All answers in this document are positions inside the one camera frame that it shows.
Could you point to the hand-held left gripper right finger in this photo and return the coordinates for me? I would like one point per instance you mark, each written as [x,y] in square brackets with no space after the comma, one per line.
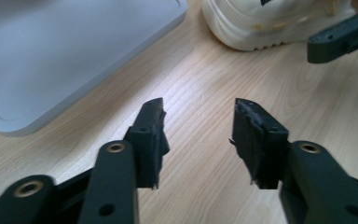
[310,186]

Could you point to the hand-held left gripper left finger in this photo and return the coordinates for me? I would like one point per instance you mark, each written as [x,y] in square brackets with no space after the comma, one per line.
[115,186]

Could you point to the white two-tier shoe rack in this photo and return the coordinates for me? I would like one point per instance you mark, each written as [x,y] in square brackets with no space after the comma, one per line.
[59,53]

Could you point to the beige clog shoe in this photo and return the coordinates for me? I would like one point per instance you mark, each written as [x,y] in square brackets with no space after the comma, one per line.
[261,28]

